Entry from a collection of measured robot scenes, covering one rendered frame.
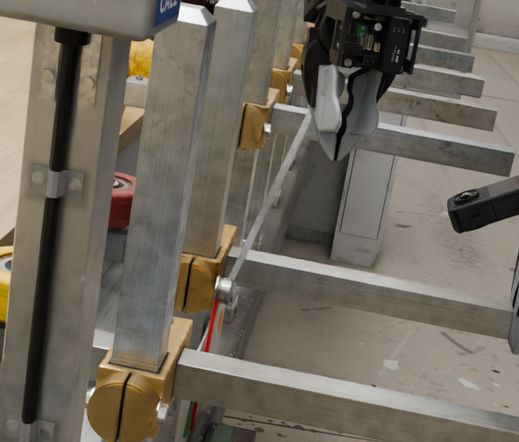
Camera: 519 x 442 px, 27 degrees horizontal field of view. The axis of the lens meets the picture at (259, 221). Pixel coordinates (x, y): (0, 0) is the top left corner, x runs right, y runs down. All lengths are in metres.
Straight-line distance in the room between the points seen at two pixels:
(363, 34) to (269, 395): 0.32
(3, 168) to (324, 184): 2.73
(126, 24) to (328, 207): 3.37
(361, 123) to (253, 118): 0.23
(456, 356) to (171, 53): 2.52
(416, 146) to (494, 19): 8.72
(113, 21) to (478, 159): 0.88
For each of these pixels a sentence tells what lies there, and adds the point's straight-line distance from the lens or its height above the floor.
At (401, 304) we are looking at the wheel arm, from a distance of 1.08.
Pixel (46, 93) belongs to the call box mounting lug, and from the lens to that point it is 0.49.
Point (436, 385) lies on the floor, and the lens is 2.99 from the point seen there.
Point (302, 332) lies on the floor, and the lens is 3.12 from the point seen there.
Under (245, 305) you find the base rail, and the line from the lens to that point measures 1.39.
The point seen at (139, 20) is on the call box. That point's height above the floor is 1.16.
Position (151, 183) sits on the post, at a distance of 0.76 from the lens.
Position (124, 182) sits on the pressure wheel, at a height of 0.90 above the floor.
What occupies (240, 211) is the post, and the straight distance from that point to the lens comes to 1.28.
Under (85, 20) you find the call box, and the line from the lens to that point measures 0.46.
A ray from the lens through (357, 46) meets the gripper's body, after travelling 0.96.
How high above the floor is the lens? 1.23
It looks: 18 degrees down
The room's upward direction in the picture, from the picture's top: 10 degrees clockwise
